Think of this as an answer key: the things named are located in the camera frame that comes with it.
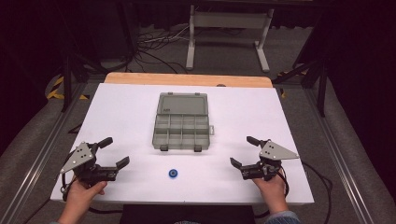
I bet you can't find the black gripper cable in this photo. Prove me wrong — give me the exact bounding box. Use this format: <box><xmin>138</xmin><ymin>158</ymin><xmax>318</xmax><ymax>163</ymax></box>
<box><xmin>21</xmin><ymin>173</ymin><xmax>124</xmax><ymax>224</ymax></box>
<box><xmin>253</xmin><ymin>160</ymin><xmax>333</xmax><ymax>219</ymax></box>

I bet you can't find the yellow black hazard tape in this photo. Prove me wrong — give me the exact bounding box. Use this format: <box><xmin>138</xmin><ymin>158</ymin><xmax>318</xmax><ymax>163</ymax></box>
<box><xmin>46</xmin><ymin>76</ymin><xmax>91</xmax><ymax>101</ymax></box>

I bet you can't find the grey plastic compartment box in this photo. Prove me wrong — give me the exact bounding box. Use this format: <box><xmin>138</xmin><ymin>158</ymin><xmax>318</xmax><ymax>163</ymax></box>
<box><xmin>151</xmin><ymin>91</ymin><xmax>216</xmax><ymax>153</ymax></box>

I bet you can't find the bundle of floor cables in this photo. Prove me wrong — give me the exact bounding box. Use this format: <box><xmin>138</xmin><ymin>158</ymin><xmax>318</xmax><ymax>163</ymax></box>
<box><xmin>125</xmin><ymin>23</ymin><xmax>191</xmax><ymax>75</ymax></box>

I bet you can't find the person's left hand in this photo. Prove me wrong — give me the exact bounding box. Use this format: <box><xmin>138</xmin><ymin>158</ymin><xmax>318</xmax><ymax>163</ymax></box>
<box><xmin>57</xmin><ymin>179</ymin><xmax>108</xmax><ymax>224</ymax></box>

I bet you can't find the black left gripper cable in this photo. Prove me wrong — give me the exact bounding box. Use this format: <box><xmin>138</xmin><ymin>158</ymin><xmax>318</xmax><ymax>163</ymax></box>
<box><xmin>21</xmin><ymin>173</ymin><xmax>124</xmax><ymax>224</ymax></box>

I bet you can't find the white metal stand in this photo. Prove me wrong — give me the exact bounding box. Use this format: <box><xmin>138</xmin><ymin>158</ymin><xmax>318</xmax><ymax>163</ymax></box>
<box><xmin>185</xmin><ymin>4</ymin><xmax>276</xmax><ymax>74</ymax></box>

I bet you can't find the black tripod stand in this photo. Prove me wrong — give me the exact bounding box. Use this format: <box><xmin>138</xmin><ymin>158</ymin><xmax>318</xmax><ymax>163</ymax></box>
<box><xmin>59</xmin><ymin>18</ymin><xmax>104</xmax><ymax>114</ymax></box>
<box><xmin>272</xmin><ymin>18</ymin><xmax>332</xmax><ymax>119</ymax></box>

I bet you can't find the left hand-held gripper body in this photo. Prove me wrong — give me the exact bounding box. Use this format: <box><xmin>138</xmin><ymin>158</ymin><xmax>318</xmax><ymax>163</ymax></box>
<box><xmin>59</xmin><ymin>141</ymin><xmax>119</xmax><ymax>185</ymax></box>

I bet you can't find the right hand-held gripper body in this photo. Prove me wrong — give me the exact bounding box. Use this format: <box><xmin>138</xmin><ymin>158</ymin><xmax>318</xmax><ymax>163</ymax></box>
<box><xmin>240</xmin><ymin>139</ymin><xmax>300</xmax><ymax>182</ymax></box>

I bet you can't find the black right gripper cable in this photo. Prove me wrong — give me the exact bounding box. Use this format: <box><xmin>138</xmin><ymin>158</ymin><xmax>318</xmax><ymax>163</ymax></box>
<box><xmin>253</xmin><ymin>160</ymin><xmax>333</xmax><ymax>219</ymax></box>

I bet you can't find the person's right hand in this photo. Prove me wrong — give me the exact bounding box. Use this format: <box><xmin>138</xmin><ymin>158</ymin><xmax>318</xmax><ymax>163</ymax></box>
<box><xmin>251</xmin><ymin>177</ymin><xmax>290</xmax><ymax>217</ymax></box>

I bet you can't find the aluminium floor rail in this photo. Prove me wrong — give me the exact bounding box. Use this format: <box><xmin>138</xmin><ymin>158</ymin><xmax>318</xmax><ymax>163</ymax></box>
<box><xmin>0</xmin><ymin>81</ymin><xmax>91</xmax><ymax>224</ymax></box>
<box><xmin>304</xmin><ymin>88</ymin><xmax>376</xmax><ymax>224</ymax></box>

